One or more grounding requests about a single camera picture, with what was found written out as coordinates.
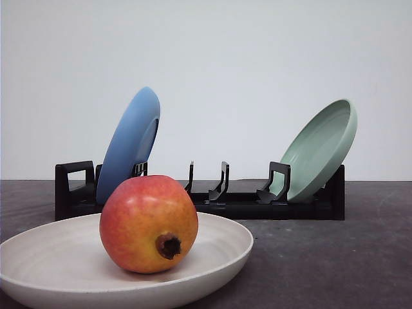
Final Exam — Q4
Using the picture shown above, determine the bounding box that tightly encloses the white plate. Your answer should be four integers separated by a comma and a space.
0, 212, 254, 309

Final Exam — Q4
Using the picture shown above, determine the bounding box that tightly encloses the red yellow pomegranate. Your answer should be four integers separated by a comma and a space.
99, 175, 199, 274

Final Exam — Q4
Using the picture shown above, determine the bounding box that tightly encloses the green plate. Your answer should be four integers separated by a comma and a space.
270, 98, 358, 203

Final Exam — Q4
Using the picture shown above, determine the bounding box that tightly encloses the black plate rack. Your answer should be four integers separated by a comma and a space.
55, 160, 345, 221

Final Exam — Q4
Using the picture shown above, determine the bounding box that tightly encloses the blue plate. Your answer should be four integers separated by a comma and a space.
97, 86, 161, 206

